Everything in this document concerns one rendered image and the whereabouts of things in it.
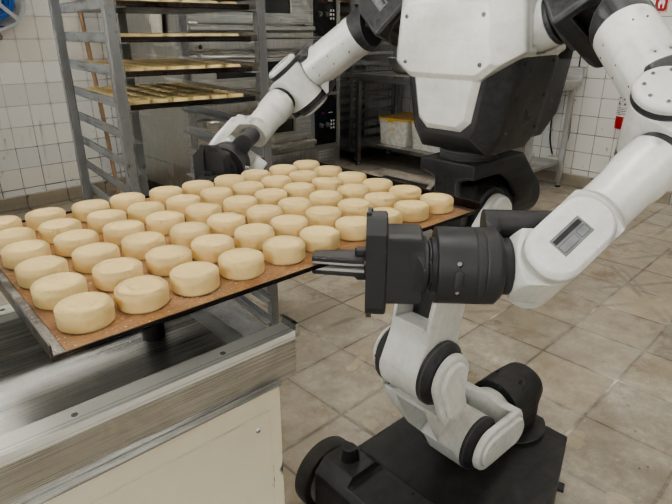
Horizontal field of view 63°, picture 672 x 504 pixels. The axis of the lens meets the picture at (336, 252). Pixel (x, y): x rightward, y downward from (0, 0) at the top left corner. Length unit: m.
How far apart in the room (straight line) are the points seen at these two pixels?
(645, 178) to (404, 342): 0.63
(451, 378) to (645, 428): 1.15
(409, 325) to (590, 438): 1.07
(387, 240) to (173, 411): 0.30
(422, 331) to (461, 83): 0.48
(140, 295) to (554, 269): 0.41
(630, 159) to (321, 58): 0.77
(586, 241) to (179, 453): 0.49
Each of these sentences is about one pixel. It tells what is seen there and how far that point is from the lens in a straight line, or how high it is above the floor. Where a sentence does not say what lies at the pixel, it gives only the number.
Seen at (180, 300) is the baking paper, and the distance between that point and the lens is 0.57.
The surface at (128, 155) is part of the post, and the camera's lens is 1.69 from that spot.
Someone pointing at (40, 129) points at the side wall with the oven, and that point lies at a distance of 4.74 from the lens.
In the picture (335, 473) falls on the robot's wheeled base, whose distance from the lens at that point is 1.51.
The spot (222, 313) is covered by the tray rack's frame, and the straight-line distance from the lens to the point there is 2.36.
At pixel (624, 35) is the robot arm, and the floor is 1.24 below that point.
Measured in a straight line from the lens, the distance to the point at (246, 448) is 0.72.
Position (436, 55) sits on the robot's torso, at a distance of 1.04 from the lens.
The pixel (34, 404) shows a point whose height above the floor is 0.84.
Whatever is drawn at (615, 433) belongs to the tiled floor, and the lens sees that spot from 2.14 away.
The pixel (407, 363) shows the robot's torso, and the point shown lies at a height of 0.61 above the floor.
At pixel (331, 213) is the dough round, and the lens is 0.74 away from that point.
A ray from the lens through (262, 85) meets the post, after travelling 1.84.
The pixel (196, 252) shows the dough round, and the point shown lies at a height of 1.01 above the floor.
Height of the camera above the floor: 1.25
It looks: 22 degrees down
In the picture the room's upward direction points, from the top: straight up
